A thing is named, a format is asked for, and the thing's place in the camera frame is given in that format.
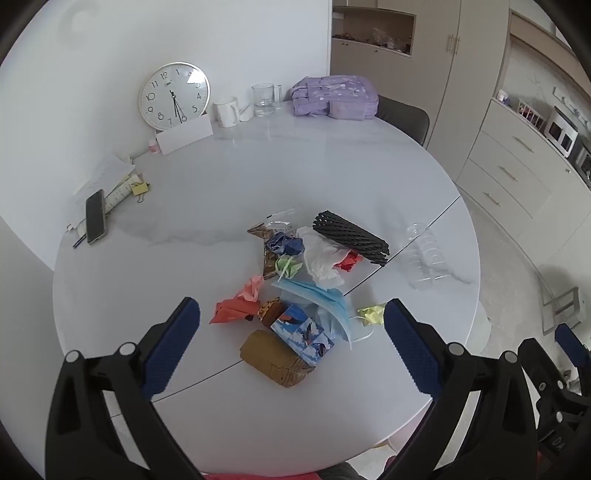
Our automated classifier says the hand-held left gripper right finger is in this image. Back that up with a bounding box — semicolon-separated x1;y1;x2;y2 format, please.
383;298;539;480

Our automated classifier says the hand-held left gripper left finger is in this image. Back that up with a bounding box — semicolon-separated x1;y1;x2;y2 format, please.
44;296;204;480

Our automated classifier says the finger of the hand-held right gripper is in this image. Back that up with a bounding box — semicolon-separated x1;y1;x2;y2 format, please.
555;323;591;370
517;338;583;418

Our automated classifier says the long brown snack wrapper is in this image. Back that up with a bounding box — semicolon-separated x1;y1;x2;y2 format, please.
246;222;278;280

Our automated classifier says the green paper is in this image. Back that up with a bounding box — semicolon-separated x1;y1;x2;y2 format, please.
275;256;304;280

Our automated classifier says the yellow crumpled paper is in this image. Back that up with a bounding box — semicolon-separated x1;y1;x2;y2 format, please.
357;304;387;326

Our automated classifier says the orange crumpled paper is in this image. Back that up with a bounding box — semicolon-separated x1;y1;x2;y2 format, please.
209;297;262;326

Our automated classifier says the clear plastic bottle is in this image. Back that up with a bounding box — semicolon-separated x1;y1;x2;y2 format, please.
400;222;451;289

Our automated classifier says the pink crumpled paper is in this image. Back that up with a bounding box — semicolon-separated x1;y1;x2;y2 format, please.
234;275;265;302

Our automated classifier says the small brown snack wrapper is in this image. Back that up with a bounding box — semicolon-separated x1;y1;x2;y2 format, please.
256;298;283;326

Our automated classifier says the blue face mask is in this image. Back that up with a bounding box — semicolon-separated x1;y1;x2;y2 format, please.
272;278;374;350

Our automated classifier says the red crumpled paper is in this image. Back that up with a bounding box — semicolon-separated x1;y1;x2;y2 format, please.
333;250;363;273

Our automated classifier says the blue printed carton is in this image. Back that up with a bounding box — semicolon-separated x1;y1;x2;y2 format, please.
270;303;336;368

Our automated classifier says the white plastic bag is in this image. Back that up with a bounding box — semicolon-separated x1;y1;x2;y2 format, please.
297;226;347;291

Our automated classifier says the black foam net sleeve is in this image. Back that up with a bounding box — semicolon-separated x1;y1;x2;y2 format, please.
312;210;391;267

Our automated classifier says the black smartphone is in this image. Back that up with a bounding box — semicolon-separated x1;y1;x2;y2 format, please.
85;189;108;245

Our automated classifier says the blue crumpled paper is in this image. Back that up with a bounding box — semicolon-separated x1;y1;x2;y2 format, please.
267;232;307;257

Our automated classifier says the pale ruler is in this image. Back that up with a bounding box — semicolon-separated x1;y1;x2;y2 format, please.
103;177;142;216

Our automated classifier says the clear plastic zip bag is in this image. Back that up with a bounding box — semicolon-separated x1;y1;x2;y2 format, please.
266;208;297;234

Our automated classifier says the beige drawer cabinet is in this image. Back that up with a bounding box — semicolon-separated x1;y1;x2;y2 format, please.
454;97;591;274

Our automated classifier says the black microwave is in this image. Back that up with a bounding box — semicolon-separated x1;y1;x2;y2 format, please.
571;137;591;186

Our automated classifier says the stack of white papers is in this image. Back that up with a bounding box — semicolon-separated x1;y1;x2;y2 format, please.
65;154;139;232

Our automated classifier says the white toaster oven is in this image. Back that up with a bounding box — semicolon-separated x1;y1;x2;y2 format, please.
544;106;581;151

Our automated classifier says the white card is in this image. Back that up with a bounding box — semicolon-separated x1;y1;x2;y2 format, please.
156;115;214;156

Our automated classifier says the dark grey chair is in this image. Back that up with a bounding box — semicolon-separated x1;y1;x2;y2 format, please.
376;95;430;148

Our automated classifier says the white mug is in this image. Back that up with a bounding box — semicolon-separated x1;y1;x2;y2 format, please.
212;96;241;129

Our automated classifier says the purple backpack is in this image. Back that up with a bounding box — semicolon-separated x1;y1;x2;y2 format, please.
287;75;380;120

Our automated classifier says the clear glass mug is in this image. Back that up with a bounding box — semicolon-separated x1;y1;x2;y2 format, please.
251;83;284;118

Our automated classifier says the beige tall wardrobe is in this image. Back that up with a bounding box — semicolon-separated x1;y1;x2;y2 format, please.
331;0;514;149

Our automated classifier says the grey metal frame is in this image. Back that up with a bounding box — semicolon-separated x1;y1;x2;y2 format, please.
539;285;581;334

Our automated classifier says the white wire rack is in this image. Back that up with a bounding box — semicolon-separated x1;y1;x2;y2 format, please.
514;98;548;128

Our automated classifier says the round white wall clock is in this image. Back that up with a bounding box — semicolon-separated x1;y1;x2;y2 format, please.
138;62;211;130

